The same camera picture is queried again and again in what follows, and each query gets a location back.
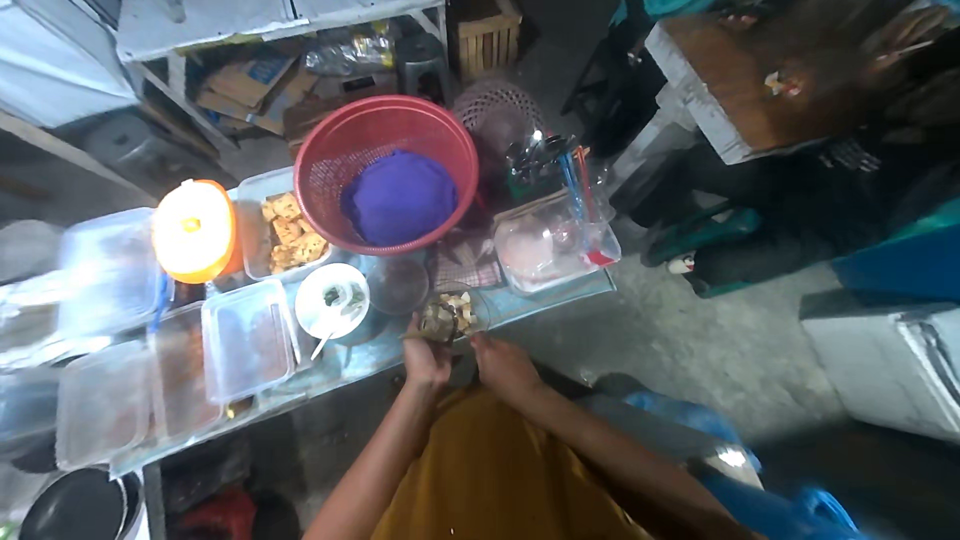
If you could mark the blue plastic bag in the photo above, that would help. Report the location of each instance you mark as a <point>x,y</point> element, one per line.
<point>682,412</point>

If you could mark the person's right hand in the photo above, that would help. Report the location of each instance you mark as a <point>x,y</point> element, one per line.
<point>507,367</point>

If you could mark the person's body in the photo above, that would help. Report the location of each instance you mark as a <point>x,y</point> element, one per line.
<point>495,480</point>

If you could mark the person's left fingers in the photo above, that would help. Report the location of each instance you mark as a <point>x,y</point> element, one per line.
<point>414,330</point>

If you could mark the blue box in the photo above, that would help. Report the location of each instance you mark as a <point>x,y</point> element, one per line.
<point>900,262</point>

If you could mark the white tarpaulin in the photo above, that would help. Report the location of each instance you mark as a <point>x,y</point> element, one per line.
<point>60,60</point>

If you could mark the red plastic bag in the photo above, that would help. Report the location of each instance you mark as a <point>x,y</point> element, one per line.
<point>225,517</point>

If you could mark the white styrofoam box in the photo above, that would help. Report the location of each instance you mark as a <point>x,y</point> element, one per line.
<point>862,360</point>

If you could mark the red plastic basket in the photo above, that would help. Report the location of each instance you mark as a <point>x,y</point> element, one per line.
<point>315,165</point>

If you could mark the grey plastic stool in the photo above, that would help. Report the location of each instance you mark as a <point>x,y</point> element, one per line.
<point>135,146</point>

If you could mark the white table with shelf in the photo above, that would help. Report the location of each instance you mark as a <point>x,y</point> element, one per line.
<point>225,19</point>

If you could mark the light blue covered table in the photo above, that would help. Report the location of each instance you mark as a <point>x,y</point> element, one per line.
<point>358,361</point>

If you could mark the clear box with red clip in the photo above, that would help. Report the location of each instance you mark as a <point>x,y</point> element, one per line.
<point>540,255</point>

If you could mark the woven grey basket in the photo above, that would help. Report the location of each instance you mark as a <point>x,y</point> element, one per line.
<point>499,112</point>

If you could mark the red checkered cloth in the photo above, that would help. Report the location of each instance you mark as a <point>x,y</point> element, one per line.
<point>466,268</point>

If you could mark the person's right forearm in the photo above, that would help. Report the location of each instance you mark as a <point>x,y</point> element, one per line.
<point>615,446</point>

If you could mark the white spoon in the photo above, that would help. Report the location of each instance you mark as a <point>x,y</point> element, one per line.
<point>321,346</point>

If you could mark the clear container of food pieces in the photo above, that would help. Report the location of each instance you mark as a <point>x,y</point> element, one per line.
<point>462,313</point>

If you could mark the dark plastic stool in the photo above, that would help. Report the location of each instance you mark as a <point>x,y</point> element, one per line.
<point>421,67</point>

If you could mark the wooden slatted crate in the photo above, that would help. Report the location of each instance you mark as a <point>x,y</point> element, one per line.
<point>489,46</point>

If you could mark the white bowl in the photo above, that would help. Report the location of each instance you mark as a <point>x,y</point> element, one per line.
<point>310,315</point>

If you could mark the black frying pan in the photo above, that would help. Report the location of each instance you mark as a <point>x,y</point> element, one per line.
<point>75,510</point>

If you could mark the pile of fried tofu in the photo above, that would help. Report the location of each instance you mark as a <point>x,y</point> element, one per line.
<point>296,247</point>

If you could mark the clear container with orange-brown food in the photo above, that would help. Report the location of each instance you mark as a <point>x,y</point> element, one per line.
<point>184,375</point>

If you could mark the person's left hand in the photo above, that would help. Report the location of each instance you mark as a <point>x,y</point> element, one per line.
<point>426,363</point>

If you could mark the person's right fingers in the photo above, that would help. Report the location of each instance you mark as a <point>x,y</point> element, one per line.
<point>481,343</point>

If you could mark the clear rectangular tofu container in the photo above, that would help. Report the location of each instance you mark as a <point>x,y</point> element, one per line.
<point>253,202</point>

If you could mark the bundle of spoons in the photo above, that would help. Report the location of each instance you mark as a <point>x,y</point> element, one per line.
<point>538,157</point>

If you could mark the clear rectangular lidded container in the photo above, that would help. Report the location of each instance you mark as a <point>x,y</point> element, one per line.
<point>249,341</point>
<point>103,405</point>
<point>109,270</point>

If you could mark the orange container with lid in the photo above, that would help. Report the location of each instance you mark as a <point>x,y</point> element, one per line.
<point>191,238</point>

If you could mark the brown-topped white table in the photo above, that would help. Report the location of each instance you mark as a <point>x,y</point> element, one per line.
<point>765,97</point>

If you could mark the pile of clear plastic bottles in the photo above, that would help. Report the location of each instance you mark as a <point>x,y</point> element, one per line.
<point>349,54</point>

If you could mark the purple cloth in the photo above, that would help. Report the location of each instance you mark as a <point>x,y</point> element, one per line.
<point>401,199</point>

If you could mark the person's left forearm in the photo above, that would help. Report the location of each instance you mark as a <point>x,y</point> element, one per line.
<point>386,442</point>

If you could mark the pile of flattened cardboard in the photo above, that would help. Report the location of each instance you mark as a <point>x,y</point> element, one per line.
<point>247,86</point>

